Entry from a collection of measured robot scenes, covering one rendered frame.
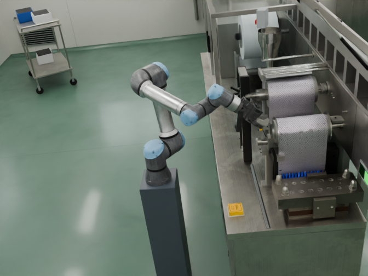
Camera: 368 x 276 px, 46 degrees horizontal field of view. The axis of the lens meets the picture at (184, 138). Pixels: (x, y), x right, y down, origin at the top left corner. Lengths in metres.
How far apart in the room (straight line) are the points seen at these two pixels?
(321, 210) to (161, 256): 1.10
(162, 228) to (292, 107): 1.03
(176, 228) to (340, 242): 0.94
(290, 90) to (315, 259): 0.86
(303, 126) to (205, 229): 1.58
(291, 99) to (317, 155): 0.32
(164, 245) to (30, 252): 1.33
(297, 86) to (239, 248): 0.87
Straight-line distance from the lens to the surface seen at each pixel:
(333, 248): 2.31
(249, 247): 2.20
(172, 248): 2.75
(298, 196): 2.13
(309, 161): 2.26
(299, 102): 2.35
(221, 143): 2.77
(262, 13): 2.50
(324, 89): 2.41
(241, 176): 2.47
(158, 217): 2.58
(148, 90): 2.19
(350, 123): 2.16
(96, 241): 3.58
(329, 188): 2.20
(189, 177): 4.03
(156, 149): 2.37
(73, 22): 7.84
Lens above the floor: 2.37
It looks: 31 degrees down
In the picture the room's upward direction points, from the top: 7 degrees counter-clockwise
